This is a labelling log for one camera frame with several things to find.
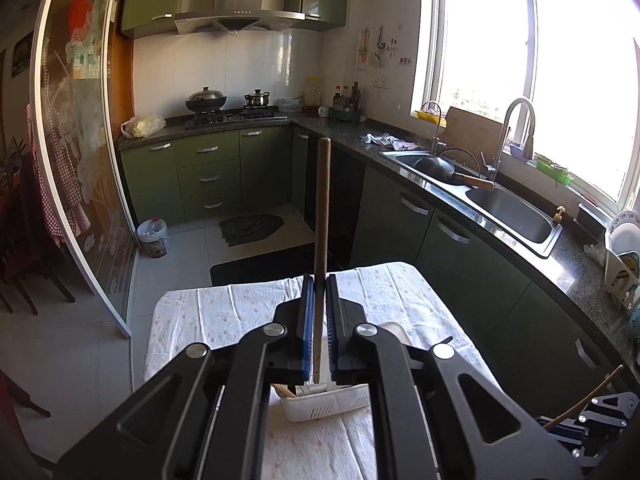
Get dish rack with plates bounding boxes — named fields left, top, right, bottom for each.
left=602, top=209, right=640, bottom=312

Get glass sliding door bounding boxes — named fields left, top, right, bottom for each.
left=29, top=0, right=139, bottom=339

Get black wok with lid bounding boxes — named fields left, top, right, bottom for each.
left=184, top=85, right=229, bottom=114

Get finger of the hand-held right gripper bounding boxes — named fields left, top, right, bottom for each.
left=556, top=429, right=609, bottom=464
left=541, top=393, right=629, bottom=432

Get grey dish cloth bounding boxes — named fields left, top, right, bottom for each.
left=360, top=132, right=419, bottom=152

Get thin gooseneck faucet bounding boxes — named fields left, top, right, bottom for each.
left=420, top=101, right=447, bottom=156

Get dark brown chopstick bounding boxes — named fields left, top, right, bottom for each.
left=312, top=137, right=333, bottom=384

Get dark granite countertop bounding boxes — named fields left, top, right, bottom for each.
left=116, top=109, right=640, bottom=378

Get small trash bin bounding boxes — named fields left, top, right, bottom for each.
left=136, top=217, right=171, bottom=260

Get steel range hood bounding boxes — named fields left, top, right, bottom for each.
left=173, top=0, right=307, bottom=37

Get wall utensil hooks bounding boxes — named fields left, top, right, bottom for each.
left=355, top=24, right=414, bottom=72

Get green sink base cabinets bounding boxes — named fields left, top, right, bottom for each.
left=290, top=127, right=618, bottom=403

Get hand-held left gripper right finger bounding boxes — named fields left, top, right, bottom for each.
left=325, top=272, right=584, bottom=480

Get tall steel kitchen faucet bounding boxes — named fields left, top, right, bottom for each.
left=482, top=97, right=537, bottom=184

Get steel double sink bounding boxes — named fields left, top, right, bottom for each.
left=382, top=149, right=564, bottom=260

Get cluster of condiment bottles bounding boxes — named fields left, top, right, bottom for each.
left=330, top=81, right=366, bottom=114

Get red checked apron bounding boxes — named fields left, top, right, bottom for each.
left=25, top=102, right=84, bottom=247

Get black pan with wooden handle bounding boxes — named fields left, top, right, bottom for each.
left=413, top=147, right=496, bottom=191

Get grey floor rug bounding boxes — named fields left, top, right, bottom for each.
left=218, top=213, right=285, bottom=249

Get wooden cutting board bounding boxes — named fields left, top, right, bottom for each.
left=443, top=106, right=512, bottom=154

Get black floor mat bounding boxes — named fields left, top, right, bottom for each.
left=209, top=242, right=332, bottom=287

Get kitchen window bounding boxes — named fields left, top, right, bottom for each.
left=409, top=0, right=640, bottom=217

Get green bottle tray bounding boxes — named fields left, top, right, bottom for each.
left=327, top=107, right=369, bottom=124

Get black gas stove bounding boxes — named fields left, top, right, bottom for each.
left=184, top=105, right=289, bottom=129

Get white floral tablecloth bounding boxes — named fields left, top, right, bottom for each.
left=142, top=261, right=506, bottom=480

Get green drawer base cabinet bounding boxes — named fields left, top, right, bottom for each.
left=119, top=126, right=294, bottom=229

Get green windowsill tray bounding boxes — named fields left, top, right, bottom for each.
left=532, top=153, right=576, bottom=187

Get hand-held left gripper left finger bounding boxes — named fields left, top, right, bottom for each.
left=54, top=272, right=317, bottom=480

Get dark wooden dining chair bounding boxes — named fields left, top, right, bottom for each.
left=0, top=170, right=77, bottom=317

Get steel cooking pot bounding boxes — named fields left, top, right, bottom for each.
left=243, top=88, right=271, bottom=110

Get plastic bag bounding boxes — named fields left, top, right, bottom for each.
left=119, top=114, right=167, bottom=140

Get framed wall picture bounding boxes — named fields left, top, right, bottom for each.
left=9, top=29, right=36, bottom=79

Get white plastic utensil holder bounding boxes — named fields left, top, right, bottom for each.
left=272, top=320, right=417, bottom=424

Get clear oil bottle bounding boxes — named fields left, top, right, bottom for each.
left=303, top=74, right=321, bottom=109

